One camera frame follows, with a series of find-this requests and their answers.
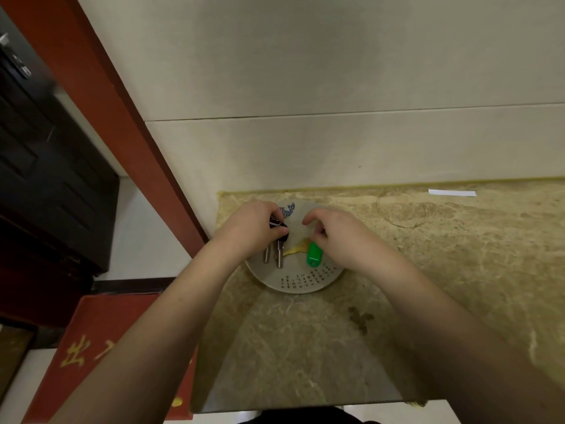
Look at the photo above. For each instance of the white plate with blue print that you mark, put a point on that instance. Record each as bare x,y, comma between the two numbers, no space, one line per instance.
304,280

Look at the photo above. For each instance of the silver key with black head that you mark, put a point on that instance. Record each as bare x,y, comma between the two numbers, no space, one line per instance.
280,256
266,253

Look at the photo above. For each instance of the brass key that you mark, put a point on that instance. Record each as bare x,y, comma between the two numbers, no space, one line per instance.
295,249

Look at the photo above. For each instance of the person's right thumb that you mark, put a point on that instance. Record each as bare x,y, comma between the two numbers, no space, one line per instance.
318,236

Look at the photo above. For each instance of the person's right hand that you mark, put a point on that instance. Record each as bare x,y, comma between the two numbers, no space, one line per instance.
346,242

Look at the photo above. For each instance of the person's left hand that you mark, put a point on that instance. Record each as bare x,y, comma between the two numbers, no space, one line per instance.
247,229

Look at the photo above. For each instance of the person's right forearm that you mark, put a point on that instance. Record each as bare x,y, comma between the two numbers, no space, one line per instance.
441,344

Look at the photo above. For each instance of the white paper strip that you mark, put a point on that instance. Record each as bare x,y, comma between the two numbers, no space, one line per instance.
452,192

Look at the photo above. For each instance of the red door frame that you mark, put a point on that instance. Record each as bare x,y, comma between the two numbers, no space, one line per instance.
101,92

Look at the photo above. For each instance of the person's left thumb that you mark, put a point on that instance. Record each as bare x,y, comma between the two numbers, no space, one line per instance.
282,241

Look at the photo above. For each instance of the red doormat with gold characters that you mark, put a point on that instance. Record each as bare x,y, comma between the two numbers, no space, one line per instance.
84,348

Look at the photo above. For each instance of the silver door lock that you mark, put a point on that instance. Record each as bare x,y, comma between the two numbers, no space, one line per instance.
13,57

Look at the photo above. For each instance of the black door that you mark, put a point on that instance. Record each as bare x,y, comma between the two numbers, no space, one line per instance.
48,172

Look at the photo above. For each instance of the person's left forearm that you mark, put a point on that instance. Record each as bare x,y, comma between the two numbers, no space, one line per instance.
163,331

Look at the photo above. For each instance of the green plastic key fob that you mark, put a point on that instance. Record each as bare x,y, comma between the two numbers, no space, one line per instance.
314,256

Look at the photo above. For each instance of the person's black clothing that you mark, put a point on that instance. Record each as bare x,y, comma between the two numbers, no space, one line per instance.
304,417

